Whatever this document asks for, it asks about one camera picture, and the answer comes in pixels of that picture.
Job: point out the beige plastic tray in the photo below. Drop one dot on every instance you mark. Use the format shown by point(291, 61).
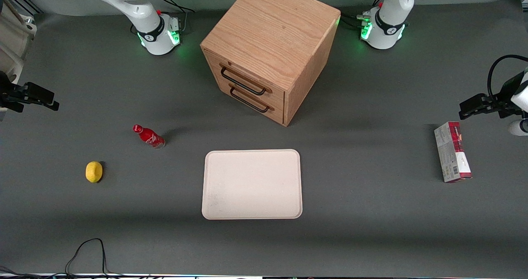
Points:
point(251, 184)

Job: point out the red cola bottle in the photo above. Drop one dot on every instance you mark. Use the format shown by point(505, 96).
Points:
point(149, 137)

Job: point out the beige blurry metal fixture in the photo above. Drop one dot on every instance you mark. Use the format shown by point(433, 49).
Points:
point(12, 39)

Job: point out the grey and red carton box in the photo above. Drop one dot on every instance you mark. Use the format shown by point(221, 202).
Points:
point(451, 155)

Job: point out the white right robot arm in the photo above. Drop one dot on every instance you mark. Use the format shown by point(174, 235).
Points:
point(140, 10)

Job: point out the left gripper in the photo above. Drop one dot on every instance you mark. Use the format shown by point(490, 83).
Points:
point(502, 99)

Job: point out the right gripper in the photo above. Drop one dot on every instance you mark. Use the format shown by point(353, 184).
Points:
point(9, 94)

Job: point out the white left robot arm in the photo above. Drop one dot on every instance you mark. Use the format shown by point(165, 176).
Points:
point(390, 19)

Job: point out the wooden drawer cabinet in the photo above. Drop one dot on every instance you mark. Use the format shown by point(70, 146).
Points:
point(280, 23)

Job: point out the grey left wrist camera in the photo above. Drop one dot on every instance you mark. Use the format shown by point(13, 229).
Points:
point(519, 127)

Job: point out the yellow lemon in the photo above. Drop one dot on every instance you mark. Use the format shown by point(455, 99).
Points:
point(94, 172)

